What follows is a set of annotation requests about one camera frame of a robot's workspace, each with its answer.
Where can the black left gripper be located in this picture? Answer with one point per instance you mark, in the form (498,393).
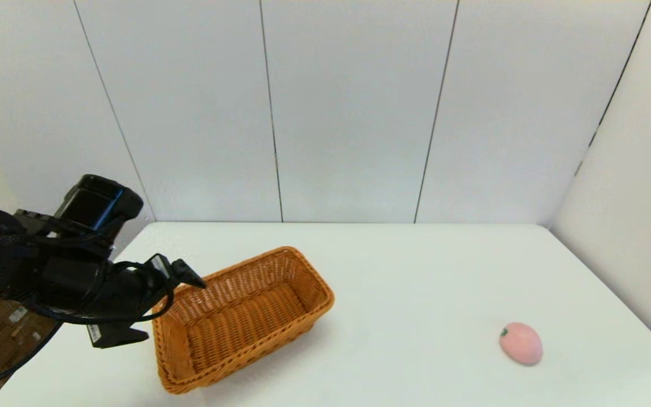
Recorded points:
(77,282)

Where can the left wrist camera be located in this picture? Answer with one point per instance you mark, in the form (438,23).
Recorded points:
(96,203)

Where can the pink toy peach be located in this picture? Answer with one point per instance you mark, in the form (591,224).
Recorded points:
(521,343)

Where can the orange woven wicker basket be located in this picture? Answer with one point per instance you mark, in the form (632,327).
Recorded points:
(246,322)

